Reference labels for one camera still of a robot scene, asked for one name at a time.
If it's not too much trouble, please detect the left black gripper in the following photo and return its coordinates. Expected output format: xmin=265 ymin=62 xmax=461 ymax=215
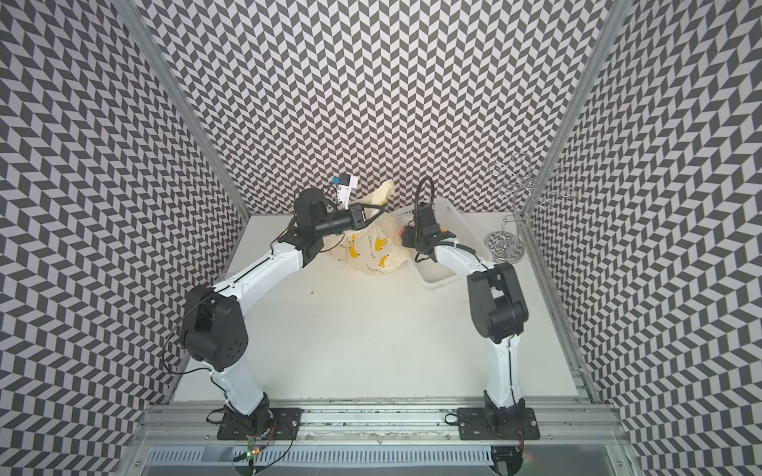
xmin=314 ymin=202 xmax=386 ymax=237

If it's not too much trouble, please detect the banana print plastic bag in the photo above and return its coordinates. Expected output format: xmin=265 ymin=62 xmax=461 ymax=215
xmin=323 ymin=180 xmax=410 ymax=275

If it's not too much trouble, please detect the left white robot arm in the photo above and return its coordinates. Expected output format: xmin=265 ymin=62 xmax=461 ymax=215
xmin=178 ymin=188 xmax=386 ymax=418

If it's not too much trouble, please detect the white plastic basket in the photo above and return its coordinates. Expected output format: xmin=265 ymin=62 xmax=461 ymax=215
xmin=388 ymin=197 xmax=495 ymax=291

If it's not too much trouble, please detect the small green circuit board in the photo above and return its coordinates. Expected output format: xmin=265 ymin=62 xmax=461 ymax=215
xmin=241 ymin=438 xmax=270 ymax=461

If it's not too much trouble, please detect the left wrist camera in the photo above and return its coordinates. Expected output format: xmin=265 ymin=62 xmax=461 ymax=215
xmin=331 ymin=174 xmax=358 ymax=207

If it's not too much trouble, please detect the metal wire rack stand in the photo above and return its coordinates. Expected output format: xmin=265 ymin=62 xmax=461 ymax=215
xmin=484 ymin=160 xmax=577 ymax=264

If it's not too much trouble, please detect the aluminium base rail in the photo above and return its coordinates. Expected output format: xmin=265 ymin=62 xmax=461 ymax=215
xmin=116 ymin=398 xmax=641 ymax=475

